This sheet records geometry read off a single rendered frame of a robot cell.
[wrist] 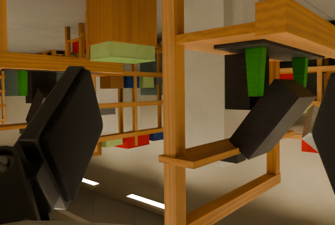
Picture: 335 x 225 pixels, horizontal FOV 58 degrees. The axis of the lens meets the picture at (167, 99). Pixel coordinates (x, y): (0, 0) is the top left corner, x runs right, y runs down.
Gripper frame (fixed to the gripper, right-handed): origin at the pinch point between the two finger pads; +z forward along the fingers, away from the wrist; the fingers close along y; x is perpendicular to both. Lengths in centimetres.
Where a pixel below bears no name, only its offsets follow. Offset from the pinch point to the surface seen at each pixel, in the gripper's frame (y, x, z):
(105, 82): -181, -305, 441
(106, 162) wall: -312, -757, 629
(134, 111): -130, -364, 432
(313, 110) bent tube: 7.8, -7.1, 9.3
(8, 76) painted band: -633, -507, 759
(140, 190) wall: -178, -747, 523
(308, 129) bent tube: 6.8, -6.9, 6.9
